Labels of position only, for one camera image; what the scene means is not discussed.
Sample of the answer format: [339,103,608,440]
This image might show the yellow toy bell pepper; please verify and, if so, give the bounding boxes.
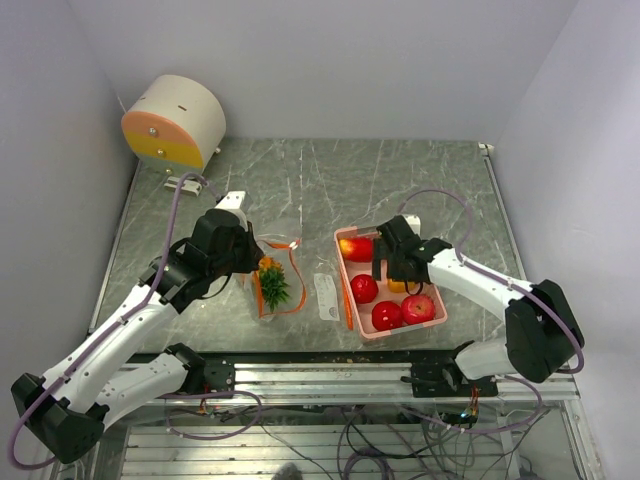
[387,279,416,294]

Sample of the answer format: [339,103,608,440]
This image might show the orange toy pineapple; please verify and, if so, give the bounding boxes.
[258,256,290,312]

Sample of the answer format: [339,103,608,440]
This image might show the clear zip bag orange zipper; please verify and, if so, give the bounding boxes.
[236,234,354,330]

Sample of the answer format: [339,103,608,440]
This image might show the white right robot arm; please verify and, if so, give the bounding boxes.
[372,215,585,396]

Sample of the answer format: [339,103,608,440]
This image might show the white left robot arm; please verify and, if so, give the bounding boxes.
[11,204,263,464]

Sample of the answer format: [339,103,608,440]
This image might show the red toy apple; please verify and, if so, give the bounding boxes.
[401,294,436,325]

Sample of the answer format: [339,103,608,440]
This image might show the red toy tomato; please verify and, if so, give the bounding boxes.
[371,301,404,331]

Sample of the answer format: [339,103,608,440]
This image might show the cream cylindrical drawer cabinet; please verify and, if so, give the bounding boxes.
[121,74,227,176]

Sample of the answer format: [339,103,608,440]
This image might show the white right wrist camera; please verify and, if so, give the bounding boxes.
[403,214,421,235]

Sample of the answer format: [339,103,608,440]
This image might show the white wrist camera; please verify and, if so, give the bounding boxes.
[403,214,421,235]
[215,191,251,230]

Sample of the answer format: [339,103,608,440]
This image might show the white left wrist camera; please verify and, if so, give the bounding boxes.
[215,191,251,230]

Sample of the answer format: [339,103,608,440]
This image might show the small white metal bracket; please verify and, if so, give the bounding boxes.
[163,176,204,196]

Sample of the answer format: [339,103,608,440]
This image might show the aluminium rail frame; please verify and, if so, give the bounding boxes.
[62,349,601,480]

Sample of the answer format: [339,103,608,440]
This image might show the loose wires under table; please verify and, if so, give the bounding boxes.
[164,387,539,480]

